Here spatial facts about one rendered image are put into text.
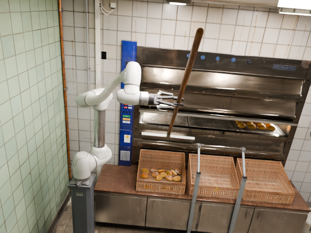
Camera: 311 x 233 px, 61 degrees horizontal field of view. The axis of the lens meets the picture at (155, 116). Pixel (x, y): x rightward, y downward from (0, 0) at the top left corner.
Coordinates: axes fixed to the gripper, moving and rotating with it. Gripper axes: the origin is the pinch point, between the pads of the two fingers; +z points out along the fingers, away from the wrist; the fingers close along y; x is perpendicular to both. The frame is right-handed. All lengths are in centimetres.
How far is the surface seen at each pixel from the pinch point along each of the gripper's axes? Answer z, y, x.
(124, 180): -43, 46, -158
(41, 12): -125, -87, -37
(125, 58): -52, -80, -92
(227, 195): 75, 53, -140
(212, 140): 59, -11, -152
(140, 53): -36, -86, -90
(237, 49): 67, -96, -79
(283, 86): 125, -68, -101
